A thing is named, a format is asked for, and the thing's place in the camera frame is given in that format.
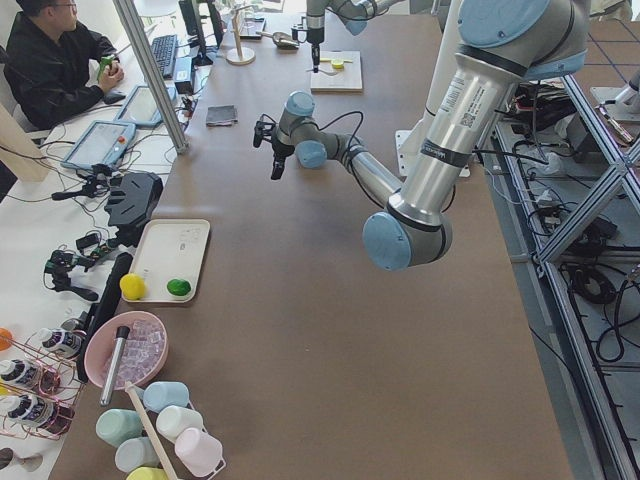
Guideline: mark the yellow plastic knife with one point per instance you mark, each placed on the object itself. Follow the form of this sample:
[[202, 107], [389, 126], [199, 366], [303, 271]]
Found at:
[[328, 60]]

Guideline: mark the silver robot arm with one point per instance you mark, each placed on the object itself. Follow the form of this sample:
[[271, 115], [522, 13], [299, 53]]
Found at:
[[353, 14], [502, 44]]

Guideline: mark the bamboo cutting board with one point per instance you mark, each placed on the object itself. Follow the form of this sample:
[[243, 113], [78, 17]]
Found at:
[[349, 81]]

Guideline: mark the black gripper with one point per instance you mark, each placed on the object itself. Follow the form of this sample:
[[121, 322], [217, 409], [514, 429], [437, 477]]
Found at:
[[279, 150], [314, 38]]

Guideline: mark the yellow lemon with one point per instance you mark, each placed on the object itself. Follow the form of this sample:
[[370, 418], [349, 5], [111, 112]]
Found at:
[[132, 287]]

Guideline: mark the blue teach pendant far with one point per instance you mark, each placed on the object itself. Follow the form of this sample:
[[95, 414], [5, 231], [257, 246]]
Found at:
[[140, 108]]

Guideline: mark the steel muddler rod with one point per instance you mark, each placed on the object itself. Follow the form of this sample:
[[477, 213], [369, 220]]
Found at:
[[122, 334]]

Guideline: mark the black keyboard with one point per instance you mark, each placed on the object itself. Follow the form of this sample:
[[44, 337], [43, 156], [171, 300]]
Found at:
[[164, 50]]

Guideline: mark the copper wire bottle rack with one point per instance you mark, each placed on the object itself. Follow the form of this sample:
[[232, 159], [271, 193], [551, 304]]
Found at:
[[39, 383]]

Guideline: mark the grey folded cloth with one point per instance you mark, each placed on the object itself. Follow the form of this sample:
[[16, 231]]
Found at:
[[224, 115]]

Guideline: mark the wooden rack stick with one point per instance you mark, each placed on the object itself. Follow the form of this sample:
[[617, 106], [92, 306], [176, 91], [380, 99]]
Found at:
[[164, 459]]

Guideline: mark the pink bowl with ice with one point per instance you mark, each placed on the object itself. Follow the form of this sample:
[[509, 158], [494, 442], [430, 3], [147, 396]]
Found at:
[[145, 349]]

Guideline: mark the blue teach pendant near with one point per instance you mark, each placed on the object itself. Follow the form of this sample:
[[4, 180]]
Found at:
[[103, 143]]

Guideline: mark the yellow cup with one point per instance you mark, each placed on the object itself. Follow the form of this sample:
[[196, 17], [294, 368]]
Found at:
[[147, 473]]

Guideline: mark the green lime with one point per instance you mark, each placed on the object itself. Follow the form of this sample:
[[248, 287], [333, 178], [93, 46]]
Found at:
[[178, 287]]

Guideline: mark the mint green cup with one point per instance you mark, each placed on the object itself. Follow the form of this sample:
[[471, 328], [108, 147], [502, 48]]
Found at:
[[115, 426]]

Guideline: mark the black stand device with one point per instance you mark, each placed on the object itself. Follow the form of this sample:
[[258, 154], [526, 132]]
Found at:
[[130, 205]]

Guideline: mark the black monitor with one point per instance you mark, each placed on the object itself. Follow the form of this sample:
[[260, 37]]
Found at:
[[201, 53]]

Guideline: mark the light blue cup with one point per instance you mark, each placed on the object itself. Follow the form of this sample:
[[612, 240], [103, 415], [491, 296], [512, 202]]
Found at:
[[161, 394]]

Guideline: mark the aluminium frame post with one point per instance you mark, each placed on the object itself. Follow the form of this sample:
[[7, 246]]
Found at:
[[134, 29]]

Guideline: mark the pink cup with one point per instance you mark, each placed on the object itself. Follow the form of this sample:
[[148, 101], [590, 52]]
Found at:
[[201, 453]]

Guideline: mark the seated person in black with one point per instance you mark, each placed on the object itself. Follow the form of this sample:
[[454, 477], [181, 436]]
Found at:
[[58, 68]]

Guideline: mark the blue teach pendant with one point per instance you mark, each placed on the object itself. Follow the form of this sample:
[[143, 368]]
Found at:
[[140, 108], [103, 143]]

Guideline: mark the steel scoop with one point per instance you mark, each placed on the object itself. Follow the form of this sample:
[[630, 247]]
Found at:
[[281, 40]]

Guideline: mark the white ceramic spoon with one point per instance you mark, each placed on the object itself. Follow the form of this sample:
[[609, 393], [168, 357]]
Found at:
[[329, 73]]

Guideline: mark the wooden cup tree stand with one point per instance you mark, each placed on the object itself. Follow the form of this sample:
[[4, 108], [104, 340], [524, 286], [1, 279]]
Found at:
[[239, 55]]

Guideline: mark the white cup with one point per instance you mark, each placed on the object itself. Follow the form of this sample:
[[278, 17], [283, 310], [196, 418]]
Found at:
[[173, 420]]

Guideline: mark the cream serving tray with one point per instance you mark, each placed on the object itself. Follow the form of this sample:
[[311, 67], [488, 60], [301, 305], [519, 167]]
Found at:
[[170, 248]]

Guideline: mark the pale blue cup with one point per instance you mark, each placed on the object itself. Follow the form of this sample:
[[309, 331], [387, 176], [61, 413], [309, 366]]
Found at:
[[134, 453]]

